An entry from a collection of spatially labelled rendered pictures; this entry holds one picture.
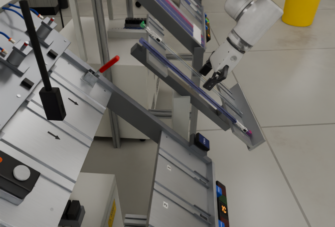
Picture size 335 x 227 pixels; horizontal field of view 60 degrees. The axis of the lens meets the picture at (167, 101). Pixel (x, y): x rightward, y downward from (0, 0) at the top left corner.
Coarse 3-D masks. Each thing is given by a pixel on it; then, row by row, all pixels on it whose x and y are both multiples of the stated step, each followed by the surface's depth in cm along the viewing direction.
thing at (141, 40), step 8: (144, 40) 78; (152, 48) 79; (160, 56) 80; (168, 64) 82; (176, 72) 84; (184, 80) 85; (200, 88) 89; (208, 96) 90; (216, 104) 91; (224, 112) 93; (232, 120) 96
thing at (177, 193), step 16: (160, 144) 79; (176, 144) 84; (160, 160) 75; (176, 160) 80; (192, 160) 86; (160, 176) 71; (176, 176) 76; (192, 176) 81; (160, 192) 67; (176, 192) 72; (192, 192) 77; (160, 208) 65; (176, 208) 69; (192, 208) 73; (160, 224) 62; (176, 224) 66; (192, 224) 70; (208, 224) 73
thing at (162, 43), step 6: (144, 24) 86; (162, 42) 90; (168, 48) 91; (174, 54) 92; (180, 60) 94; (186, 66) 95; (192, 72) 97; (198, 72) 98; (204, 78) 99; (216, 90) 102; (222, 96) 103; (228, 102) 105; (234, 108) 107; (240, 114) 109
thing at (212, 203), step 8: (208, 168) 88; (208, 176) 86; (208, 184) 84; (208, 192) 81; (208, 200) 79; (216, 200) 79; (208, 208) 78; (216, 208) 76; (216, 216) 74; (216, 224) 73
